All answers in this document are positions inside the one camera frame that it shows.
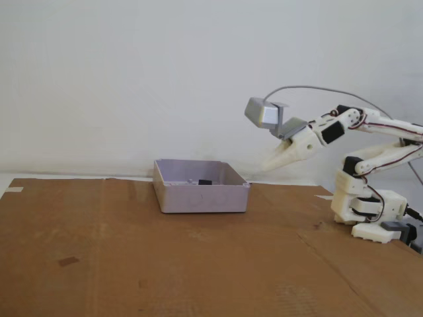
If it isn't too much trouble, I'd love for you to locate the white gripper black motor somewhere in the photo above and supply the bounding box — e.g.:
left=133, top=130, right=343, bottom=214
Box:
left=265, top=114, right=348, bottom=172

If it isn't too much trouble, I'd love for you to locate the pale lilac plastic box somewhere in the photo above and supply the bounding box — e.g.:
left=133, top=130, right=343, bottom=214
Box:
left=153, top=158, right=250, bottom=215

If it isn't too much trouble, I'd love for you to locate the silver wrist webcam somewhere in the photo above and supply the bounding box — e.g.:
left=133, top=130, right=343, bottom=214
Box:
left=244, top=96, right=291, bottom=137

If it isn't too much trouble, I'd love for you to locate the grey table clamp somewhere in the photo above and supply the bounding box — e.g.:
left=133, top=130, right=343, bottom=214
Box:
left=381, top=221, right=423, bottom=256

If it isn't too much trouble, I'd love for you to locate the brown cardboard sheet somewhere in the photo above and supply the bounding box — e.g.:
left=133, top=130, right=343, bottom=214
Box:
left=0, top=177, right=423, bottom=317

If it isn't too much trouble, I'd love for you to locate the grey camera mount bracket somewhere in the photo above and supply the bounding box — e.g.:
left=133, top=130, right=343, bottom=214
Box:
left=277, top=116, right=310, bottom=141

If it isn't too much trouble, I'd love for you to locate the black power cable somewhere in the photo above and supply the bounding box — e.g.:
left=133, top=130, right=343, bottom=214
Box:
left=405, top=205, right=423, bottom=223

